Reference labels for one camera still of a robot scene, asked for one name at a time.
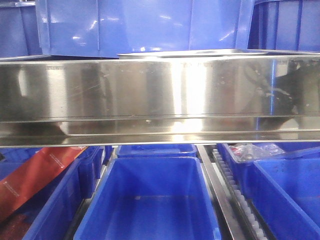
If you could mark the silver metal tray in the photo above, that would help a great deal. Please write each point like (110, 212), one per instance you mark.
(192, 53)

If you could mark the blue bin behind centre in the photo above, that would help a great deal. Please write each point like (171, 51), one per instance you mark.
(156, 150)

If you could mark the blue bin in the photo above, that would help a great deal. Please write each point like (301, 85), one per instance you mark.
(156, 150)
(50, 212)
(151, 198)
(286, 194)
(243, 172)

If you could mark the blue bin lower centre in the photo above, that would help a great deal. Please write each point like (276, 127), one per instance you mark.
(151, 198)

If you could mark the clear plastic bag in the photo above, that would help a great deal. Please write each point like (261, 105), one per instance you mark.
(245, 152)

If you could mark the blue bin right rear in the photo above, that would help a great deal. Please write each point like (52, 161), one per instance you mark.
(243, 172)

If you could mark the large blue crate centre back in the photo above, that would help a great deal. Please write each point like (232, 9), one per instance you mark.
(106, 28)

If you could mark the white roller conveyor track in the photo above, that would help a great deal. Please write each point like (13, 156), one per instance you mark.
(238, 201)

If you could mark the blue bin lower left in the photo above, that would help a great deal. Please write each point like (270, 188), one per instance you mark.
(50, 212)

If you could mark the blue bin lower right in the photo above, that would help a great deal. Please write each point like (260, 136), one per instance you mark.
(286, 194)

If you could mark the blue crate back right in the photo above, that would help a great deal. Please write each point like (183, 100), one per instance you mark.
(292, 25)

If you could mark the red cardboard box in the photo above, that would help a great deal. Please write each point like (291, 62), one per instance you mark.
(33, 175)

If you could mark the blue crate back left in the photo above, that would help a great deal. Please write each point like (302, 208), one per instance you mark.
(18, 29)

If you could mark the steel divider rail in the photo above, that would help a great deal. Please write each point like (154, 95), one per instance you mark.
(227, 218)

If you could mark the stainless steel shelf rail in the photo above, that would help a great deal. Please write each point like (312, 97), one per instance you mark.
(56, 101)

